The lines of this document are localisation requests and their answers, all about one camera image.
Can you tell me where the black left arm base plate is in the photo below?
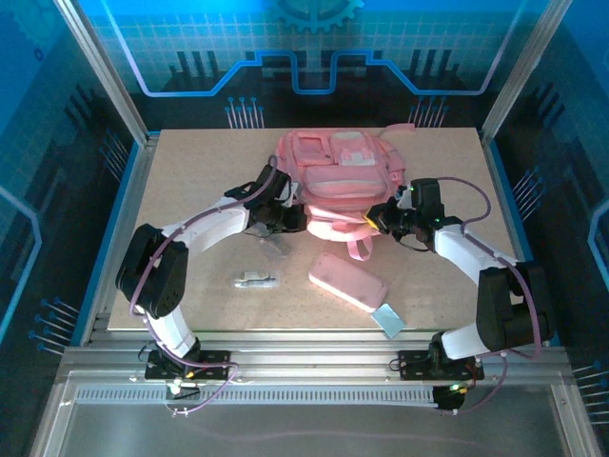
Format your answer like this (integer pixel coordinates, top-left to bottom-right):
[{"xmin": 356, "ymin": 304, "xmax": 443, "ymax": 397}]
[{"xmin": 145, "ymin": 349, "xmax": 232, "ymax": 382}]

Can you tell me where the aluminium frame post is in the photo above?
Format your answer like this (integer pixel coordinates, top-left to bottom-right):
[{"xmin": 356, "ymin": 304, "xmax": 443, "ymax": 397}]
[
  {"xmin": 480, "ymin": 0, "xmax": 575, "ymax": 144},
  {"xmin": 54, "ymin": 0, "xmax": 161, "ymax": 147}
]

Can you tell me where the aluminium front beam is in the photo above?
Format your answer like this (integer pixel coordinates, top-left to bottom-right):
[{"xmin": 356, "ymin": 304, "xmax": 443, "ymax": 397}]
[{"xmin": 61, "ymin": 330, "xmax": 570, "ymax": 382}]

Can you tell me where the light blue card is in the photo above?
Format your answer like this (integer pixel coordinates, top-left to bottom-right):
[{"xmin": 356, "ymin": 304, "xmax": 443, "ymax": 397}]
[{"xmin": 370, "ymin": 302, "xmax": 408, "ymax": 340}]

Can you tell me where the small black connector box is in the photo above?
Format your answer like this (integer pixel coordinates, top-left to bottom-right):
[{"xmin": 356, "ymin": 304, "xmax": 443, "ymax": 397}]
[{"xmin": 431, "ymin": 384, "xmax": 466, "ymax": 414}]

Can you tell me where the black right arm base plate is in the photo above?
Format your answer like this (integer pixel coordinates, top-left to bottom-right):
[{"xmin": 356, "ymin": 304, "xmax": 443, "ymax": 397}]
[{"xmin": 398, "ymin": 349, "xmax": 485, "ymax": 382}]

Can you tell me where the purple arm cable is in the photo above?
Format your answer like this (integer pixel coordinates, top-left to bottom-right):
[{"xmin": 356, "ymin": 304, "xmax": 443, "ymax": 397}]
[
  {"xmin": 427, "ymin": 175, "xmax": 543, "ymax": 418},
  {"xmin": 128, "ymin": 154, "xmax": 280, "ymax": 418}
]

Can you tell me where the pink pencil case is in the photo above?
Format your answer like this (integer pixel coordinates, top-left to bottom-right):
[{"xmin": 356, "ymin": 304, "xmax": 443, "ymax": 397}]
[{"xmin": 307, "ymin": 251, "xmax": 389, "ymax": 313}]

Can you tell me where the grey metal front tray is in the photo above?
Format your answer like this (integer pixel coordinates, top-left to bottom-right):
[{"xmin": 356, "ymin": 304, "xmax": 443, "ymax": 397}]
[{"xmin": 28, "ymin": 370, "xmax": 603, "ymax": 457}]

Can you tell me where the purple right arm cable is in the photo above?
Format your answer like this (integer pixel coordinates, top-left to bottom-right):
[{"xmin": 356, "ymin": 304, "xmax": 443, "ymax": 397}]
[{"xmin": 427, "ymin": 175, "xmax": 543, "ymax": 418}]

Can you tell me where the slotted grey cable duct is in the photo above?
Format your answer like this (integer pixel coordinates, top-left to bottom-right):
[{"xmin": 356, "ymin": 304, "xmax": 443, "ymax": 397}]
[{"xmin": 73, "ymin": 386, "xmax": 442, "ymax": 407}]

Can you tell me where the aluminium table side rail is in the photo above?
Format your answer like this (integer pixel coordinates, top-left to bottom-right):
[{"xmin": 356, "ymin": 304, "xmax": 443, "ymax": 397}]
[
  {"xmin": 78, "ymin": 132, "xmax": 161, "ymax": 347},
  {"xmin": 480, "ymin": 135, "xmax": 562, "ymax": 347}
]

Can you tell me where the pink backpack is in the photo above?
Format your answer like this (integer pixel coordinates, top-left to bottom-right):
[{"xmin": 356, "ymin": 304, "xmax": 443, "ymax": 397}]
[{"xmin": 275, "ymin": 122, "xmax": 415, "ymax": 262}]

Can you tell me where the clear bag of dark supplies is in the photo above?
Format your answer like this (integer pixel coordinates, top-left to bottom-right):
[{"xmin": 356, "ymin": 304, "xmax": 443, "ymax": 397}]
[{"xmin": 245, "ymin": 221, "xmax": 291, "ymax": 259}]

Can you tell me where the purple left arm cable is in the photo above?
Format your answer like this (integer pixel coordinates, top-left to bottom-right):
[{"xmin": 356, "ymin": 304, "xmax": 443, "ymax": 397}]
[{"xmin": 128, "ymin": 154, "xmax": 280, "ymax": 418}]

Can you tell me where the small clear packet white item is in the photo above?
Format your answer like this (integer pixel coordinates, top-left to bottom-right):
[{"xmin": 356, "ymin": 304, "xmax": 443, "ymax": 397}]
[{"xmin": 231, "ymin": 269, "xmax": 281, "ymax": 289}]

